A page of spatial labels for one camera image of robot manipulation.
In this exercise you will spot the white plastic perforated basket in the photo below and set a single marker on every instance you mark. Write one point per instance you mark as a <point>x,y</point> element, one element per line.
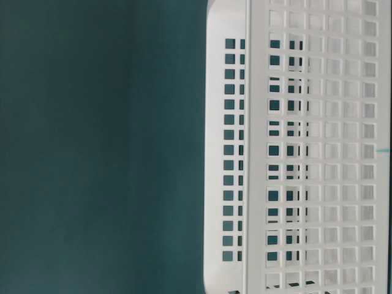
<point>298,100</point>

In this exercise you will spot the light teal tape strip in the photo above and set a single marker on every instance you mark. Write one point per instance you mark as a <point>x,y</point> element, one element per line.
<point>384,150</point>

